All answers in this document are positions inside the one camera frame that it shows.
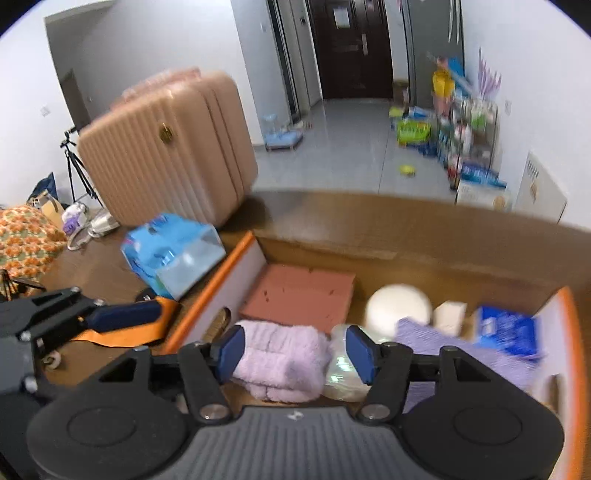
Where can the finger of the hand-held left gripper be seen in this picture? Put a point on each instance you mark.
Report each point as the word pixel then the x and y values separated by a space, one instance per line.
pixel 124 316

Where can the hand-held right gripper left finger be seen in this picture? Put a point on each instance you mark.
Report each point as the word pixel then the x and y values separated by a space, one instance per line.
pixel 231 353

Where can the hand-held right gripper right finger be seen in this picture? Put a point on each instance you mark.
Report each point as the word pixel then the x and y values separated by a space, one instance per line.
pixel 360 355

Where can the cardboard box with orange edges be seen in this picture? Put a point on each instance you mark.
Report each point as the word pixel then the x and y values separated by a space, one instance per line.
pixel 415 272

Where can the clear plastic bag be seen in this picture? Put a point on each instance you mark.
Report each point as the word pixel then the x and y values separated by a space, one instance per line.
pixel 339 369

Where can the white round ball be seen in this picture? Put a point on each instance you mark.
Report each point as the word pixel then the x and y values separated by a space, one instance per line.
pixel 397 307

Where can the large blue tissue package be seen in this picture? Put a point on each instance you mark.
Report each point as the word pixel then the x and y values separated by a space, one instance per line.
pixel 161 244

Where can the reddish pink foam block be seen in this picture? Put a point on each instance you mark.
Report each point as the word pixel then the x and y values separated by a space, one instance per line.
pixel 295 295

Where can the small white box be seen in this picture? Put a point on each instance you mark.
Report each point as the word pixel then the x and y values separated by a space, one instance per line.
pixel 450 318

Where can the purple checked cloth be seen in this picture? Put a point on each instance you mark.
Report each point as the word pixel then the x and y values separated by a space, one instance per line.
pixel 461 344

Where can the white and purple bag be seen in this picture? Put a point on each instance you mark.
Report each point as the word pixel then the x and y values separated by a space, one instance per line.
pixel 76 219

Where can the orange floral cushion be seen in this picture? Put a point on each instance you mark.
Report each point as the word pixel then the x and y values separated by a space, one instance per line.
pixel 23 240

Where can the brown paper bag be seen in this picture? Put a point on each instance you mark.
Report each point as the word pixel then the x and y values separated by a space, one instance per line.
pixel 53 210

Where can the small blue tissue pack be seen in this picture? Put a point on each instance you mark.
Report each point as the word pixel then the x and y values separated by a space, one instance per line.
pixel 503 330

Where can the dark blue bag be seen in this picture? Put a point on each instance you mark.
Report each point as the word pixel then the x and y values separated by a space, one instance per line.
pixel 42 187

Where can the pink ribbed suitcase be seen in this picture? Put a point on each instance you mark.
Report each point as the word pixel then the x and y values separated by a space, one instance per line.
pixel 161 161

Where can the black tripod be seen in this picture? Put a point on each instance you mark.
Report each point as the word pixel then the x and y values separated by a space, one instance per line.
pixel 70 161

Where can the yellow floor toy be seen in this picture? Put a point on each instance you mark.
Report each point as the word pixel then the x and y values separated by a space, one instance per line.
pixel 408 170

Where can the white printed carton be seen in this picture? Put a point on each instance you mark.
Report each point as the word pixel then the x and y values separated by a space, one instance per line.
pixel 482 196

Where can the blue plastic package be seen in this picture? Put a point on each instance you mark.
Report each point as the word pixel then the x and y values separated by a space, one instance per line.
pixel 480 171

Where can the green plastic basket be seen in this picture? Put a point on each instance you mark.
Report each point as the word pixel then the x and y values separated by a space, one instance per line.
pixel 413 131

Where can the white flat board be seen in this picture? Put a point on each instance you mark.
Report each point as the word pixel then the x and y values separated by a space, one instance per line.
pixel 540 189

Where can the yellow bag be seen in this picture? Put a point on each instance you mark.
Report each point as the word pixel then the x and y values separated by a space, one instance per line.
pixel 443 83

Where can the dark brown door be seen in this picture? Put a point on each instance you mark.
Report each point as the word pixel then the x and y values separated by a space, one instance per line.
pixel 351 55

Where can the purple decorative sticks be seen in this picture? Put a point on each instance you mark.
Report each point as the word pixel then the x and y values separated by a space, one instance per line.
pixel 489 76

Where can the grey tall cabinet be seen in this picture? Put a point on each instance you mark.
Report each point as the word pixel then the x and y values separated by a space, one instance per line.
pixel 431 41

